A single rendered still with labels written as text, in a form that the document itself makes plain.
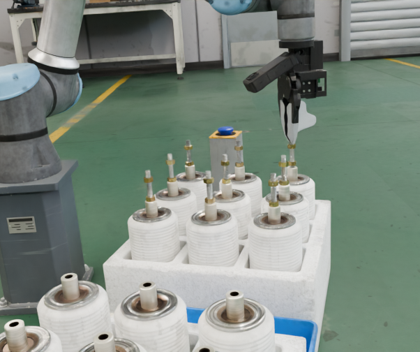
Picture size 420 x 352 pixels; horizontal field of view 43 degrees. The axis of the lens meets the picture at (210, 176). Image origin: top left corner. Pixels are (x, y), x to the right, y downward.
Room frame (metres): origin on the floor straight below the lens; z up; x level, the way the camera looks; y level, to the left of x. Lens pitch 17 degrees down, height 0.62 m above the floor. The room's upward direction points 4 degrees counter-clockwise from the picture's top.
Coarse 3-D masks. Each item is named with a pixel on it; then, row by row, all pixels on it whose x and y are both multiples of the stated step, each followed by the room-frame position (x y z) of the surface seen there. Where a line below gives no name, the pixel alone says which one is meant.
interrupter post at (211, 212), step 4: (204, 204) 0.91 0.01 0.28; (208, 204) 0.90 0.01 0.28; (212, 204) 0.90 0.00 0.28; (204, 208) 0.91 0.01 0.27; (208, 208) 0.90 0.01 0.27; (212, 208) 0.90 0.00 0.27; (208, 212) 0.90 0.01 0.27; (212, 212) 0.90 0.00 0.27; (216, 212) 0.91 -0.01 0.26; (208, 216) 0.90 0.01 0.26; (212, 216) 0.90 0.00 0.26; (216, 216) 0.91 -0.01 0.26; (212, 220) 0.90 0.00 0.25
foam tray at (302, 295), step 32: (320, 224) 1.01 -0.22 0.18; (128, 256) 0.94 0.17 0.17; (320, 256) 0.89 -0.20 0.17; (128, 288) 0.88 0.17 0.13; (192, 288) 0.84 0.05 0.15; (224, 288) 0.83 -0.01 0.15; (256, 288) 0.81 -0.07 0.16; (288, 288) 0.79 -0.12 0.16; (320, 288) 0.89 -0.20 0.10; (320, 320) 0.89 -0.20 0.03
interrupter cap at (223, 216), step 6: (222, 210) 0.94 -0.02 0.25; (192, 216) 0.92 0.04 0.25; (198, 216) 0.92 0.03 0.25; (204, 216) 0.92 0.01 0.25; (222, 216) 0.91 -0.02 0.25; (228, 216) 0.91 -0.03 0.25; (198, 222) 0.88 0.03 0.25; (204, 222) 0.89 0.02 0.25; (210, 222) 0.88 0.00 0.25; (216, 222) 0.88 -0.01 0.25; (222, 222) 0.88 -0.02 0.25
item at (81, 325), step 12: (96, 300) 0.64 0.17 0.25; (48, 312) 0.62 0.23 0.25; (60, 312) 0.62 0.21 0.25; (72, 312) 0.62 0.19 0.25; (84, 312) 0.62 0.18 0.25; (96, 312) 0.63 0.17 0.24; (108, 312) 0.66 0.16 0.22; (48, 324) 0.62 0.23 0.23; (60, 324) 0.61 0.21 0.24; (72, 324) 0.61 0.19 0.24; (84, 324) 0.62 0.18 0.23; (96, 324) 0.63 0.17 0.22; (108, 324) 0.65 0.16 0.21; (60, 336) 0.61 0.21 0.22; (72, 336) 0.61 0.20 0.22; (84, 336) 0.61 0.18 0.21; (72, 348) 0.61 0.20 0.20
